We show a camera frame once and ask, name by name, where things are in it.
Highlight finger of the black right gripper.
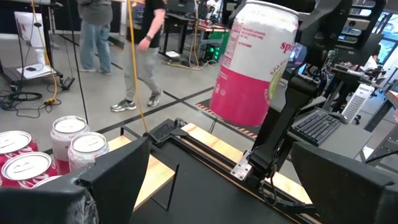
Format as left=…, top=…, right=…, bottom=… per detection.
left=267, top=0, right=317, bottom=14

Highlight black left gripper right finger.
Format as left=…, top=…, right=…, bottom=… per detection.
left=290, top=141, right=398, bottom=224

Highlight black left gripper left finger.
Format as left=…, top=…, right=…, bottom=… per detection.
left=0, top=136, right=151, bottom=224

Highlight pink white Spindrift can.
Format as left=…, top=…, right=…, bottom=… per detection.
left=210, top=0, right=300, bottom=128
left=67, top=131, right=110, bottom=174
left=50, top=115, right=91, bottom=175

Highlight wooden shelf black legs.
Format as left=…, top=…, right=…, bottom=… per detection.
left=43, top=126, right=181, bottom=212

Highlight black keyboard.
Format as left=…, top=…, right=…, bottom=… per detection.
left=290, top=108, right=343, bottom=147

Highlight black computer mouse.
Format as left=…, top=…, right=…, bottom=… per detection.
left=328, top=111, right=349, bottom=124

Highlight person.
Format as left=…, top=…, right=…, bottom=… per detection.
left=76, top=0, right=114, bottom=75
left=362, top=45, right=385, bottom=72
left=110, top=0, right=167, bottom=113

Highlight white perforated case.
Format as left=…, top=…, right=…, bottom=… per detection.
left=341, top=83, right=376, bottom=124

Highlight black computer green lights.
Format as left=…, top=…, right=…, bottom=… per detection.
left=203, top=43, right=223, bottom=63

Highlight black power brick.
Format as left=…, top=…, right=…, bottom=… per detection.
left=60, top=76, right=76, bottom=91

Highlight white paper stack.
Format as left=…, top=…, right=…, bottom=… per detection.
left=15, top=63, right=57, bottom=80

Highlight black stand base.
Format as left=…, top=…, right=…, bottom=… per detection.
left=0, top=62, right=65, bottom=86

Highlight black perforated computer case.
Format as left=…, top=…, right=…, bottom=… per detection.
left=146, top=118, right=190, bottom=144

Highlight wooden side board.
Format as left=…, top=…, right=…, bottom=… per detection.
left=182, top=123, right=313, bottom=206

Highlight white cup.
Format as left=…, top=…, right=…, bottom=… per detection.
left=34, top=48, right=46, bottom=65

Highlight yellow extension cord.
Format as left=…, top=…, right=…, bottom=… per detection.
left=30, top=0, right=60, bottom=105

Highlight black cable bundle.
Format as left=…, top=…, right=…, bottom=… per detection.
left=0, top=88, right=63, bottom=119

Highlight yellow floor cable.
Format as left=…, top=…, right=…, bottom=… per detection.
left=126, top=0, right=149, bottom=134

